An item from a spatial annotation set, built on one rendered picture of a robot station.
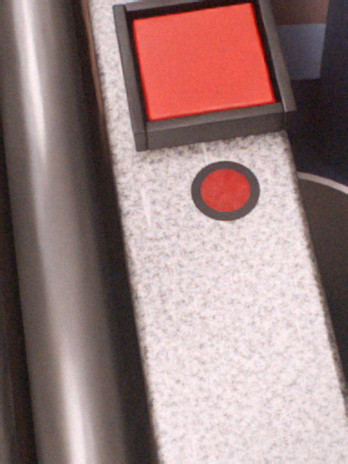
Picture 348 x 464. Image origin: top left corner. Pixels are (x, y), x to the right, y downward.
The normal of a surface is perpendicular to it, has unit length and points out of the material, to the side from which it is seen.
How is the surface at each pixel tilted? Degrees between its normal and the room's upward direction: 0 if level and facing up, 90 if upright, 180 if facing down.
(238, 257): 0
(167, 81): 0
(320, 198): 87
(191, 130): 90
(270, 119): 90
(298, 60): 0
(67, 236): 14
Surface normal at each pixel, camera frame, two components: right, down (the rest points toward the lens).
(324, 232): -0.45, 0.77
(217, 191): -0.04, -0.46
